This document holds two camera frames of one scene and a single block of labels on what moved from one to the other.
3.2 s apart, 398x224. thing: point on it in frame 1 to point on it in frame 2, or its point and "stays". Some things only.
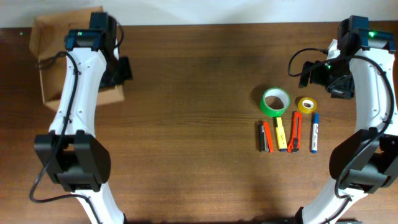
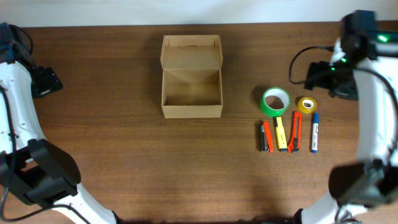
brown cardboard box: [47, 41] to [191, 76]
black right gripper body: [336, 78] stays
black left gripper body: [118, 70] to [45, 83]
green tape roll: [275, 101] stays
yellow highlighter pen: [282, 140] stays
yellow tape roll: [306, 105] stays
